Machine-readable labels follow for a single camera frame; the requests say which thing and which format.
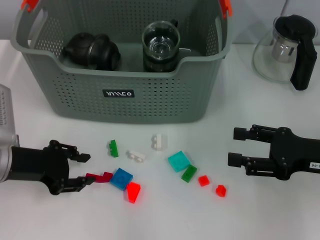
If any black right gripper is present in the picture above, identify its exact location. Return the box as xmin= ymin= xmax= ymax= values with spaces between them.
xmin=227 ymin=124 xmax=320 ymax=181

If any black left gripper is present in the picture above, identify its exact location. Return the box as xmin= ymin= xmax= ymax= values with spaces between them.
xmin=11 ymin=139 xmax=97 ymax=196

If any dark red curved toy piece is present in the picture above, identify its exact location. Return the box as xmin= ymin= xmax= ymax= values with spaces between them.
xmin=85 ymin=171 xmax=113 ymax=184

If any opaque green toy brick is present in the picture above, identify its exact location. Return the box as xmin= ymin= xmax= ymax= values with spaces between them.
xmin=108 ymin=139 xmax=119 ymax=158

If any blue square toy plate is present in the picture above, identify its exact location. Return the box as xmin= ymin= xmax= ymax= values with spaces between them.
xmin=109 ymin=167 xmax=134 ymax=191

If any red sloped toy brick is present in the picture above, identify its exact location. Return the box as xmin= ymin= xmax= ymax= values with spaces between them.
xmin=126 ymin=181 xmax=142 ymax=204

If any glass teacup with black holder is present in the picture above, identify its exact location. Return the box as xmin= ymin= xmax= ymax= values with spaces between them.
xmin=143 ymin=64 xmax=179 ymax=74
xmin=141 ymin=19 xmax=181 ymax=62
xmin=87 ymin=34 xmax=123 ymax=72
xmin=142 ymin=49 xmax=180 ymax=72

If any grey perforated storage bin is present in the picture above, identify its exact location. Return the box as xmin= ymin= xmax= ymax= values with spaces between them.
xmin=9 ymin=0 xmax=234 ymax=125

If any small red toy brick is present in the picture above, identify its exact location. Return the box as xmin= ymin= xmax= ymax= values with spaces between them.
xmin=215 ymin=184 xmax=228 ymax=198
xmin=198 ymin=174 xmax=210 ymax=187

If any white toy brick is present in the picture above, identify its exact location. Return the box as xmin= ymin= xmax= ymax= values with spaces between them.
xmin=126 ymin=149 xmax=147 ymax=163
xmin=151 ymin=134 xmax=168 ymax=152

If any translucent green toy brick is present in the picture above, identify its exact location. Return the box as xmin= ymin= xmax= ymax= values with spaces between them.
xmin=181 ymin=164 xmax=198 ymax=183

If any teal square toy plate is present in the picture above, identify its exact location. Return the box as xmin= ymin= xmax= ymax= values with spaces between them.
xmin=167 ymin=151 xmax=191 ymax=173

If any black ceramic teapot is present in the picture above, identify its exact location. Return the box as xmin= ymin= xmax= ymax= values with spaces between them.
xmin=61 ymin=32 xmax=101 ymax=70

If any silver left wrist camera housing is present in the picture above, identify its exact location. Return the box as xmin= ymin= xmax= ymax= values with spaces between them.
xmin=0 ymin=83 xmax=20 ymax=151

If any glass carafe with black handle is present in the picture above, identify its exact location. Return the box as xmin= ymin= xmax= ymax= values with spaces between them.
xmin=252 ymin=14 xmax=319 ymax=91

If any orange bin handle clip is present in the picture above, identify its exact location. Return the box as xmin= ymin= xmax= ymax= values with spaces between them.
xmin=219 ymin=0 xmax=234 ymax=20
xmin=20 ymin=0 xmax=40 ymax=13

